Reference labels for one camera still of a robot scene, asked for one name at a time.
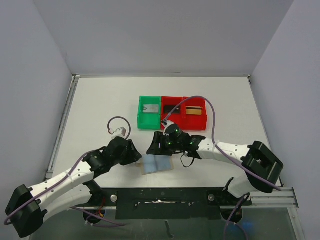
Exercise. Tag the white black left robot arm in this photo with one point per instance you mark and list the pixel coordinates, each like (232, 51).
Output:
(29, 206)

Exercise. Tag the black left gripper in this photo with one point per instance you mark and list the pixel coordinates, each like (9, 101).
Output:
(130, 153)

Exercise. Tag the beige leather card holder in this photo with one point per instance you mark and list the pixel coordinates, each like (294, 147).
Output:
(152, 164)

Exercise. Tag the gold card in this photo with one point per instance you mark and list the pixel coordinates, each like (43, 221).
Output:
(194, 110)

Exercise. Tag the red right plastic bin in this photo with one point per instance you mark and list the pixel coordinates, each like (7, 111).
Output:
(194, 115)

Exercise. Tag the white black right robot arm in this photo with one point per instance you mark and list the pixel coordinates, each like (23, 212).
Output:
(261, 166)

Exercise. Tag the silver card in green bin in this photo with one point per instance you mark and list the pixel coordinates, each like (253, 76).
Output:
(150, 108)

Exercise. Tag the aluminium frame rail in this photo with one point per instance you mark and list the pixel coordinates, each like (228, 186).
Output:
(286, 198)

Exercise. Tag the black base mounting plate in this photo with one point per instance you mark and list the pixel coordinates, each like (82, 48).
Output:
(164, 203)

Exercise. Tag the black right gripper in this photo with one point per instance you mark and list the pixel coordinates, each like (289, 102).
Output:
(157, 143)

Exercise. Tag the black card in red bin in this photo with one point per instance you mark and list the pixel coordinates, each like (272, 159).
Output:
(171, 108)

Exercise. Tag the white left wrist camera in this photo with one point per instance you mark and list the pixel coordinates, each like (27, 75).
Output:
(119, 132)

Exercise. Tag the green plastic bin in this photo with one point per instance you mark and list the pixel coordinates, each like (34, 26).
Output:
(149, 121)

